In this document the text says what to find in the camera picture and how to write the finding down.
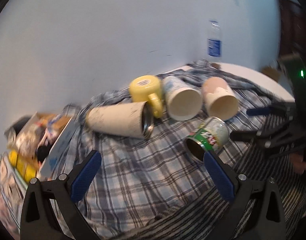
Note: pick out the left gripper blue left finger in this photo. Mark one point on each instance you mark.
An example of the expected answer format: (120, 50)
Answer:
(38, 220)

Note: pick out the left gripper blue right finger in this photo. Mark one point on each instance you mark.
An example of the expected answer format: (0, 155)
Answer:
(266, 221)

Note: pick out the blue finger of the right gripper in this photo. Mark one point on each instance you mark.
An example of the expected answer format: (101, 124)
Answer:
(244, 136)
(274, 110)

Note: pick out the green printed tin can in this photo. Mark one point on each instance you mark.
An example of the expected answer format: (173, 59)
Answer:
(211, 135)

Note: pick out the blue patterned white cup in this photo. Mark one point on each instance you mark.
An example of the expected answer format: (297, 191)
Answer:
(183, 102)

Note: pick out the right hand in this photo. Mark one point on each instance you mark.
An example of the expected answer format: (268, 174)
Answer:
(298, 163)

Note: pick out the pink and white mug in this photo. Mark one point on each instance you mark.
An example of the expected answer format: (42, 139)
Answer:
(220, 100)

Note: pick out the yellow packet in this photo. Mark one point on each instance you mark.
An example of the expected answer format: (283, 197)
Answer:
(26, 170)

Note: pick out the striped grey cloth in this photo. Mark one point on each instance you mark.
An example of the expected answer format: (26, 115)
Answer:
(197, 220)

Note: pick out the white cardboard box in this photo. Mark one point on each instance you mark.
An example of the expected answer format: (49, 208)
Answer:
(41, 139)

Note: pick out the blue plaid shirt cloth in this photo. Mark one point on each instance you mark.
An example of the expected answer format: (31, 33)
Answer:
(152, 189)

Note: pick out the clear plastic water bottle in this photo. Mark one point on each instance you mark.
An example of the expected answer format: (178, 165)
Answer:
(214, 41)

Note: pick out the yellow plastic mug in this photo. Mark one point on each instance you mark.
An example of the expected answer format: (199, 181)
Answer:
(148, 88)

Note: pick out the beige steel tumbler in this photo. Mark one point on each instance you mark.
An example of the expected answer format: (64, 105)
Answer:
(124, 119)

